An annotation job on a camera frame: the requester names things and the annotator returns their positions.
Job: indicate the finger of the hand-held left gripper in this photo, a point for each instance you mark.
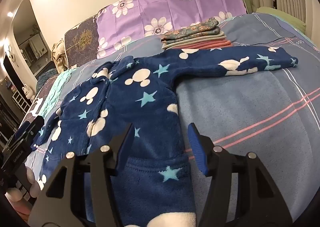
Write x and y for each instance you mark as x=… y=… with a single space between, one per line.
x=27 y=129

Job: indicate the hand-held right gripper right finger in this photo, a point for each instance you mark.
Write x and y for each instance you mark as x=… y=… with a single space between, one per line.
x=197 y=149

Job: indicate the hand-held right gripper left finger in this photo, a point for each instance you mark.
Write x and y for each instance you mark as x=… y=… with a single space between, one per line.
x=127 y=150

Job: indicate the navy star-print fleece onesie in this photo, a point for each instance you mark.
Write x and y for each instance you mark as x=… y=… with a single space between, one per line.
x=140 y=107

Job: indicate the stack of folded clothes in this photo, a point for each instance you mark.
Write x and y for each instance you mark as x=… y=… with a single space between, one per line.
x=200 y=41

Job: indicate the person's left hand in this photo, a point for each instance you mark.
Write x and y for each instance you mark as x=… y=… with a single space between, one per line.
x=31 y=179

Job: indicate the purple animal-print blanket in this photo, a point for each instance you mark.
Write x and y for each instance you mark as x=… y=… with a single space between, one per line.
x=37 y=104

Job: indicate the white cat figurine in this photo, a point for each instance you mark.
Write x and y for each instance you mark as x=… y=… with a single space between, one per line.
x=27 y=93

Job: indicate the teal fleece blanket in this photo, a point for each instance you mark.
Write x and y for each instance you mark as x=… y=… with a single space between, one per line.
x=56 y=86

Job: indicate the blue plaid bed sheet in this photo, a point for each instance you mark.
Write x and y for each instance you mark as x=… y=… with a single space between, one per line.
x=237 y=107

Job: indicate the beige crumpled cloth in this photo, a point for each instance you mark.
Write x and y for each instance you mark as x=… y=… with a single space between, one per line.
x=58 y=56

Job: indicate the dark tree-print pillow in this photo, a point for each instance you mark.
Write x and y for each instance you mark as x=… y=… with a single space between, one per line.
x=82 y=41

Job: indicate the purple floral pillow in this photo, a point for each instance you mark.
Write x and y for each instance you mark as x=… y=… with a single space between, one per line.
x=170 y=9

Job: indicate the green pillow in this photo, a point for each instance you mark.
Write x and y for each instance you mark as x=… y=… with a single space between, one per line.
x=282 y=16

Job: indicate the panda wall decoration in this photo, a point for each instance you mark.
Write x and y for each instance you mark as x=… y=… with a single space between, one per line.
x=11 y=56

